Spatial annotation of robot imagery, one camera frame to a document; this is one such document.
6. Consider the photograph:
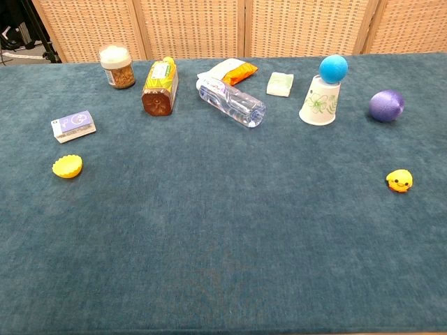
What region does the purple white card box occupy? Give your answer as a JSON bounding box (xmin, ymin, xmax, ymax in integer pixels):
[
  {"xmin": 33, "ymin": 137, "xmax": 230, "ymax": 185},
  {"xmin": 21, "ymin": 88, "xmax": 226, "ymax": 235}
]
[{"xmin": 50, "ymin": 110, "xmax": 97, "ymax": 144}]

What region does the brown tea bottle yellow label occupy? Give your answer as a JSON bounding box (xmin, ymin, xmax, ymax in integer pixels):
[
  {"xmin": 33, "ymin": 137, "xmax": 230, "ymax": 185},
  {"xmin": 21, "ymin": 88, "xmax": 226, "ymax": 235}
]
[{"xmin": 141, "ymin": 57, "xmax": 179, "ymax": 117}]

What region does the nut jar white lid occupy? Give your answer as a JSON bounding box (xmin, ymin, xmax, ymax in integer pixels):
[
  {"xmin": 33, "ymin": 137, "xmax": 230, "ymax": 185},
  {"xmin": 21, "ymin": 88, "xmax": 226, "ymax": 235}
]
[{"xmin": 98, "ymin": 44, "xmax": 136, "ymax": 90}]

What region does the yellow cupcake mould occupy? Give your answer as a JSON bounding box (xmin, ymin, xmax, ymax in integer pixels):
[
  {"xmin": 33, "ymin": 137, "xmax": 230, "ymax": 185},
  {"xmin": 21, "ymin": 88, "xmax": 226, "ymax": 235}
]
[{"xmin": 52, "ymin": 154, "xmax": 84, "ymax": 179}]

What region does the purple egg ball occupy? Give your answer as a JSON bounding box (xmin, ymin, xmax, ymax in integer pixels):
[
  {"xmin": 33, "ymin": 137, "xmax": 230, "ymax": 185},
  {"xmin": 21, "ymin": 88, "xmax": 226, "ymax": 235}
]
[{"xmin": 369, "ymin": 89, "xmax": 406, "ymax": 123}]

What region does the teal tablecloth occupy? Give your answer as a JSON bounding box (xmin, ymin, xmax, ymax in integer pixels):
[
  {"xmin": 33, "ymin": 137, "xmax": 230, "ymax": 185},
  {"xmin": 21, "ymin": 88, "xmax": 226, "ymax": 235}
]
[{"xmin": 0, "ymin": 52, "xmax": 447, "ymax": 335}]

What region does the blue ball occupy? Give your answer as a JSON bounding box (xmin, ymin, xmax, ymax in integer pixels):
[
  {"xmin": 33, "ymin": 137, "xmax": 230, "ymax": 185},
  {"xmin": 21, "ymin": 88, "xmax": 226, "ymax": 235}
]
[{"xmin": 318, "ymin": 54, "xmax": 349, "ymax": 84}]

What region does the white floral paper cup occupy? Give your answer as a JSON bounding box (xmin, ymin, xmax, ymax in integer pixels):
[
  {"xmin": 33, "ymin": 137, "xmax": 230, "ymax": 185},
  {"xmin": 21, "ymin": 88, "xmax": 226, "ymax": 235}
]
[{"xmin": 298, "ymin": 74, "xmax": 342, "ymax": 126}]

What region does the clear plastic water bottle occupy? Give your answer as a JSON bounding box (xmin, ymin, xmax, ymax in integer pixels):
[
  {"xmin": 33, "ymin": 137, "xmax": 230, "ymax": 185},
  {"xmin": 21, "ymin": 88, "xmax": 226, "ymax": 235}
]
[{"xmin": 196, "ymin": 77, "xmax": 267, "ymax": 128}]

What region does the orange white snack bag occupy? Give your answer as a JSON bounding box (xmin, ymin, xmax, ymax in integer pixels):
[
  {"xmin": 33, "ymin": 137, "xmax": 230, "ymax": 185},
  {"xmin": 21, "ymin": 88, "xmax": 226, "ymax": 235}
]
[{"xmin": 196, "ymin": 58, "xmax": 259, "ymax": 87}]

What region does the black tripod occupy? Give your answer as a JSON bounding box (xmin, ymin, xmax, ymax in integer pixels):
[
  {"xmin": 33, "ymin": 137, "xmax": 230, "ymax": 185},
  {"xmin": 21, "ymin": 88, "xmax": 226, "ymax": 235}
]
[{"xmin": 20, "ymin": 0, "xmax": 62, "ymax": 64}]

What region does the wicker folding screen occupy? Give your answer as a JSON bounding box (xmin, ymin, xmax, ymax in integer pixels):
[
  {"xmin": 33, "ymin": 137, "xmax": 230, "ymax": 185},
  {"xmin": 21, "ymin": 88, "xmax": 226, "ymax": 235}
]
[{"xmin": 31, "ymin": 0, "xmax": 447, "ymax": 64}]

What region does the yellow chick toy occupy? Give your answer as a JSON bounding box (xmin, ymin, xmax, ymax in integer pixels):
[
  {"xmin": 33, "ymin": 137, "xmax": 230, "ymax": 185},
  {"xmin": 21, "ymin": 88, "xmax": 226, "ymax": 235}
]
[{"xmin": 385, "ymin": 169, "xmax": 413, "ymax": 195}]

